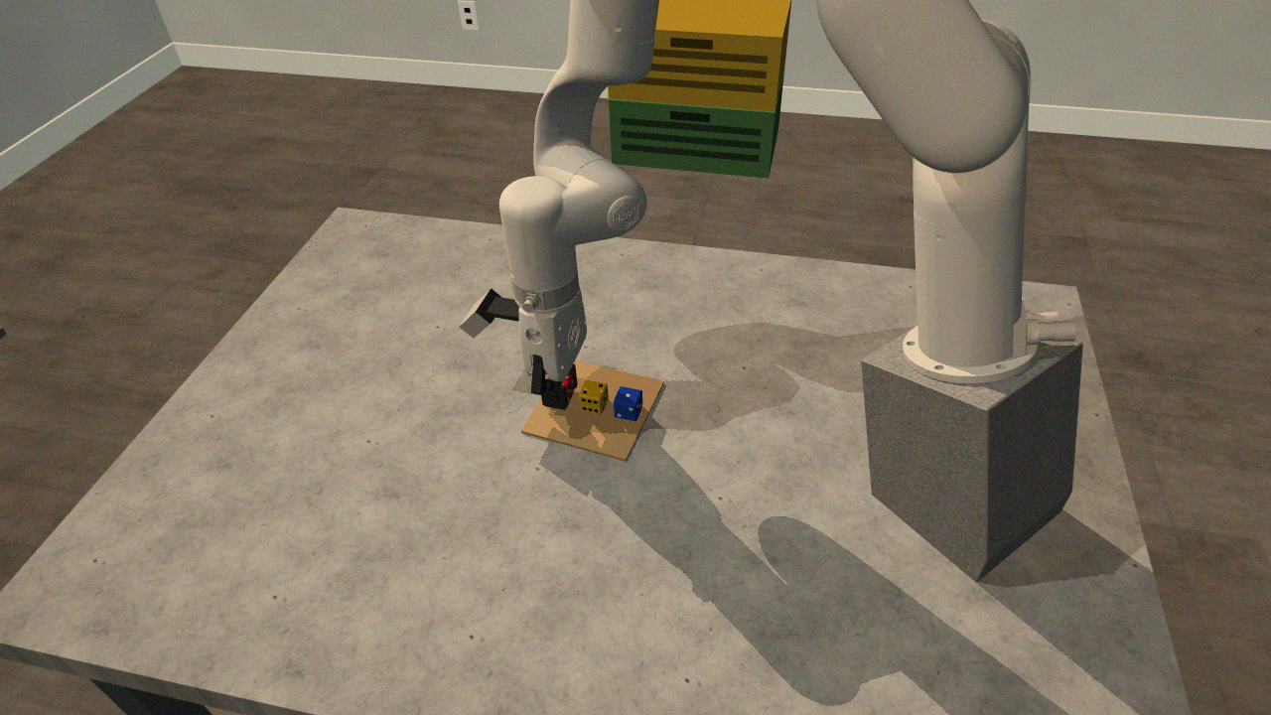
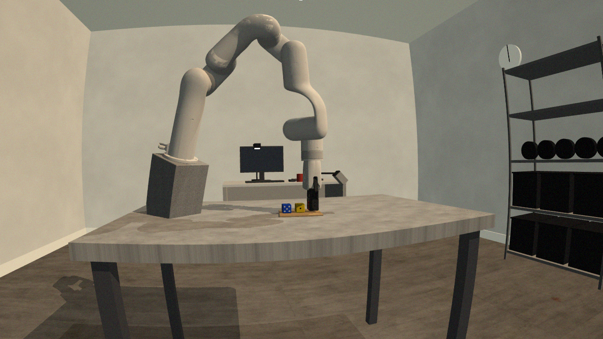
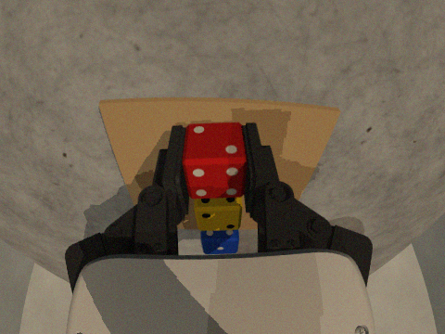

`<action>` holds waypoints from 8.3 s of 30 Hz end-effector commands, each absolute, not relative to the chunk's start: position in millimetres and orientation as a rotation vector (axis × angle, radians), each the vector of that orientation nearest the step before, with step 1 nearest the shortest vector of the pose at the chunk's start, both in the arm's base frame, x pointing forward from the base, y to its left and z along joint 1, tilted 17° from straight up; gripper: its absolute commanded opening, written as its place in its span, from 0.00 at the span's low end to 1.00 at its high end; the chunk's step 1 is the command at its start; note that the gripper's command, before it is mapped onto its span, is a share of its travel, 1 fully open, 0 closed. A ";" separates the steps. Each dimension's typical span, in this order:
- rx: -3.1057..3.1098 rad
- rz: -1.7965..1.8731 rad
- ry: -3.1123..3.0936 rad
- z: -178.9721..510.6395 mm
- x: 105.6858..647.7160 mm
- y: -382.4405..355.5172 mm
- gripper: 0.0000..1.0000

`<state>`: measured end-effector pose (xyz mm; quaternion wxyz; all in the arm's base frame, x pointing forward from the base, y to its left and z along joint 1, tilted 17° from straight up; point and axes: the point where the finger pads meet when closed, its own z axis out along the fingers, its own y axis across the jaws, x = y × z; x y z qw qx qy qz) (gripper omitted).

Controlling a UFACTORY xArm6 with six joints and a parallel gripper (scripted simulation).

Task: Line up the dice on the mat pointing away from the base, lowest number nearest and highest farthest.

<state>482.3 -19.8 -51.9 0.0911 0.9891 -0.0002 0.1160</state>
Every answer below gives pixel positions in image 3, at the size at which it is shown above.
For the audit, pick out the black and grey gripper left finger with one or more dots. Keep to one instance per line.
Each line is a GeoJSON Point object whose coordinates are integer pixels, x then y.
{"type": "Point", "coordinates": [147, 226]}

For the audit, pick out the red die with white pips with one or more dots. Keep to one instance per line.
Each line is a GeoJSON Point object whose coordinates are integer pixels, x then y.
{"type": "Point", "coordinates": [215, 160]}

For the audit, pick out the tan flat mat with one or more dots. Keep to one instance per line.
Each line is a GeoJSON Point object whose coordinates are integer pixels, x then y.
{"type": "Point", "coordinates": [139, 127]}

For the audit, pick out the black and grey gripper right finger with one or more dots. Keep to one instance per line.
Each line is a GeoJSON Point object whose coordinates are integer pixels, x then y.
{"type": "Point", "coordinates": [286, 224]}

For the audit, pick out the yellow die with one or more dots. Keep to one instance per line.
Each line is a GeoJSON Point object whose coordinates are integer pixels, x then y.
{"type": "Point", "coordinates": [218, 214]}

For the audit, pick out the dark blue die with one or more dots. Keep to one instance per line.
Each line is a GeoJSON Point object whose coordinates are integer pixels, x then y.
{"type": "Point", "coordinates": [220, 242]}

